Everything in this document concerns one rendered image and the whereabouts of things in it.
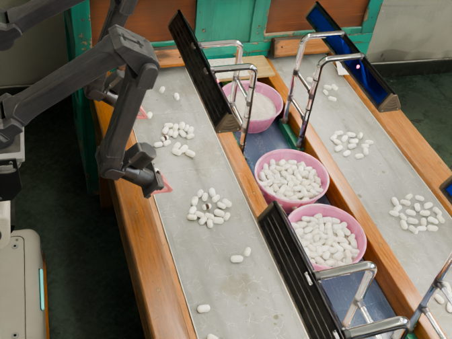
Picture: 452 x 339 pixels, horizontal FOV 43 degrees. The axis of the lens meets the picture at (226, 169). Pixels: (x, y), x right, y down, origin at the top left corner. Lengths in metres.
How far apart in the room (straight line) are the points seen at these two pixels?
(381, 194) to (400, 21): 2.01
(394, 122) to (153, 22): 1.05
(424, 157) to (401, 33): 1.82
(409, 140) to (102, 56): 1.38
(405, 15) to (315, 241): 2.32
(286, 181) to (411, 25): 2.18
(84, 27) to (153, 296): 1.13
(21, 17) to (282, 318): 1.13
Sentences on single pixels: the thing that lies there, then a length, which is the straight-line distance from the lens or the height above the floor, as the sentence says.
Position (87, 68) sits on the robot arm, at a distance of 1.34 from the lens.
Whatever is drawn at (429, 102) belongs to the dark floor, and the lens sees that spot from 4.04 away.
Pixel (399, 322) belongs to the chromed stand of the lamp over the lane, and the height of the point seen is 1.12.
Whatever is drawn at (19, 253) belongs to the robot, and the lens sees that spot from 2.41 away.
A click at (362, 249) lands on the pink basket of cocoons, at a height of 0.75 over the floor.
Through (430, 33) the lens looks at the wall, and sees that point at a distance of 4.13.
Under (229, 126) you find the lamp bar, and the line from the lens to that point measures 1.71.
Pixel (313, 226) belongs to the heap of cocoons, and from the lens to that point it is 1.92.
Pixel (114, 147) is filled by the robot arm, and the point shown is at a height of 1.11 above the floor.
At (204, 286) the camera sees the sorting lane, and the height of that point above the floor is 0.74.
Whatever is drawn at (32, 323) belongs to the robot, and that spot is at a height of 0.28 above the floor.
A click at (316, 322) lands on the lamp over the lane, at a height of 1.08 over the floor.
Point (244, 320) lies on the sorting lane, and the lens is 1.66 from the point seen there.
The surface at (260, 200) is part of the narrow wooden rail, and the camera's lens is 1.92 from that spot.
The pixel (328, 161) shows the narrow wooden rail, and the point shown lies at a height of 0.76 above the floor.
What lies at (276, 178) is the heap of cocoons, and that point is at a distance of 2.04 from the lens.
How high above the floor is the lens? 2.14
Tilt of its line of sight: 43 degrees down
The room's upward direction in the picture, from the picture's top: 8 degrees clockwise
